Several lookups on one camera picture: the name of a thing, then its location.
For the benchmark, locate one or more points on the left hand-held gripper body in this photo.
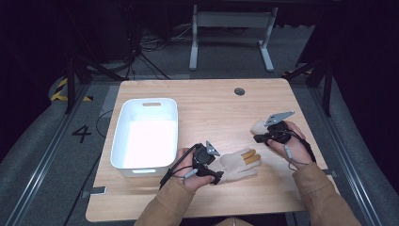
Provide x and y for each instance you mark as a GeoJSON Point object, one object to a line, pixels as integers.
{"type": "Point", "coordinates": [204, 154]}

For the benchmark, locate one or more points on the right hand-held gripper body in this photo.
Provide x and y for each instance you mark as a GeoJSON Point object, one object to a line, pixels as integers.
{"type": "Point", "coordinates": [277, 128]}

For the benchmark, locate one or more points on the plain beige glove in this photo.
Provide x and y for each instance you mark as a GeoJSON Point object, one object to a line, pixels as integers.
{"type": "Point", "coordinates": [258, 126]}

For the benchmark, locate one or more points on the beige glove with orange fingertips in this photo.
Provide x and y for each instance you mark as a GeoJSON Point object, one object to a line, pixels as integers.
{"type": "Point", "coordinates": [238, 164]}

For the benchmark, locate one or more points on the white plastic bin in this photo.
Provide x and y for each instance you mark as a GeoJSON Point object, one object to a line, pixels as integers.
{"type": "Point", "coordinates": [147, 141]}

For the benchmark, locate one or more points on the person's right hand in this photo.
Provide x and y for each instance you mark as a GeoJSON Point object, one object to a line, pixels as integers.
{"type": "Point", "coordinates": [291, 147]}

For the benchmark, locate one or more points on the person's left hand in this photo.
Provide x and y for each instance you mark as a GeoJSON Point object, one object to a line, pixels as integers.
{"type": "Point", "coordinates": [188, 175]}

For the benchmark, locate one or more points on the black metal stand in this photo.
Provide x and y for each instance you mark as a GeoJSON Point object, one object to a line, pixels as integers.
{"type": "Point", "coordinates": [316, 78]}
{"type": "Point", "coordinates": [84, 72]}

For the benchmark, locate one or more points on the yellow black floor tape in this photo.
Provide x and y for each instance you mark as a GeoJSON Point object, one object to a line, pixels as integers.
{"type": "Point", "coordinates": [64, 92]}

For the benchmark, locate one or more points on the grey metal table frame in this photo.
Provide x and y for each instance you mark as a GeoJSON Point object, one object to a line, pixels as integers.
{"type": "Point", "coordinates": [232, 37]}

